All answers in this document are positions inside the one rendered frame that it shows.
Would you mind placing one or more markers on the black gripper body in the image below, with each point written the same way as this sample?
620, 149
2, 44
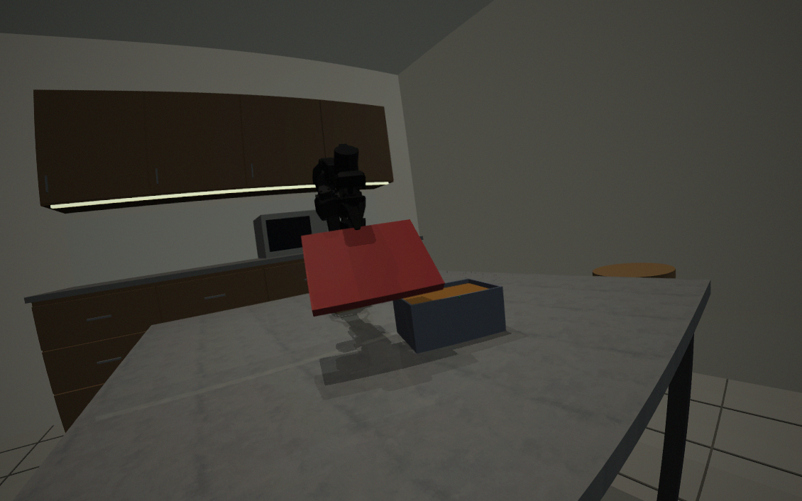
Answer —
349, 183

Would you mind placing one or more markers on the red lid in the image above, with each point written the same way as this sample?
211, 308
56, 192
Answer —
348, 269

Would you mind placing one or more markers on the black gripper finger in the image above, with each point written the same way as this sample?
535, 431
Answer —
346, 224
354, 208

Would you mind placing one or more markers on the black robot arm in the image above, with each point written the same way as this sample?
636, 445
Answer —
345, 159

